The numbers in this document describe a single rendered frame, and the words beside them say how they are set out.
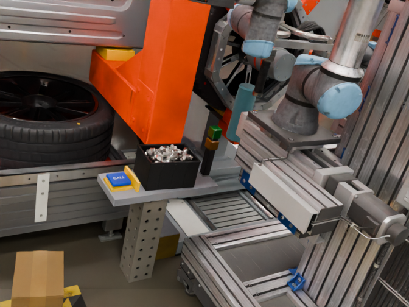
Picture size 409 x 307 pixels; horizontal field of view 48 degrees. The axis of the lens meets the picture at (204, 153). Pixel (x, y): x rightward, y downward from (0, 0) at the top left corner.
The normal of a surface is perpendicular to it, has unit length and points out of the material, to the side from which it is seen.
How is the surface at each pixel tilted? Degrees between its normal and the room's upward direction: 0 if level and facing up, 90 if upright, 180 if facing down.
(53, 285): 0
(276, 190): 90
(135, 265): 90
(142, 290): 0
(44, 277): 0
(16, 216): 90
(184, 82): 90
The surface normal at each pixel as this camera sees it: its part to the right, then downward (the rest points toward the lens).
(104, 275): 0.22, -0.87
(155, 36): -0.84, 0.07
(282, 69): 0.51, 0.49
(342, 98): 0.24, 0.60
